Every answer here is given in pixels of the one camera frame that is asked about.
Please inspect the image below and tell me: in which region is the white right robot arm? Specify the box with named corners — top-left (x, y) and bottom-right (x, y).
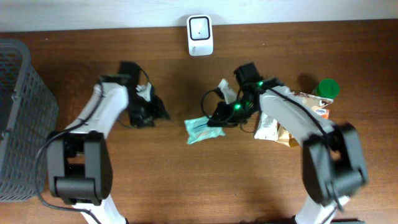
top-left (210, 78), bottom-right (369, 223)

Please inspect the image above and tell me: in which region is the grey plastic basket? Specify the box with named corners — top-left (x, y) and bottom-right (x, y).
top-left (1, 39), bottom-right (59, 202)

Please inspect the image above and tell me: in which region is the white barcode scanner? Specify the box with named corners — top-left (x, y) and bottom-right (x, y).
top-left (187, 15), bottom-right (214, 57)

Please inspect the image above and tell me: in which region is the beige snack bag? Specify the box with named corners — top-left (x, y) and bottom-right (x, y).
top-left (276, 91), bottom-right (334, 147)

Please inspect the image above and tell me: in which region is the teal tissue pack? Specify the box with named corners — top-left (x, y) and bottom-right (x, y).
top-left (184, 116), bottom-right (226, 144)

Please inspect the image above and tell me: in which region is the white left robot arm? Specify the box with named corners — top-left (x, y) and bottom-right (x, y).
top-left (42, 74), bottom-right (169, 223)

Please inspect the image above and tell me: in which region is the green lid jar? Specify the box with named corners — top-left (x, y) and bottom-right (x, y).
top-left (314, 79), bottom-right (340, 99)

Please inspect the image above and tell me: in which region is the orange tissue pack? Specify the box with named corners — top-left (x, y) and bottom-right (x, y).
top-left (315, 108), bottom-right (330, 119)

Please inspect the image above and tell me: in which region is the white cream tube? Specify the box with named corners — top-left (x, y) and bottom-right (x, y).
top-left (254, 112), bottom-right (278, 141)

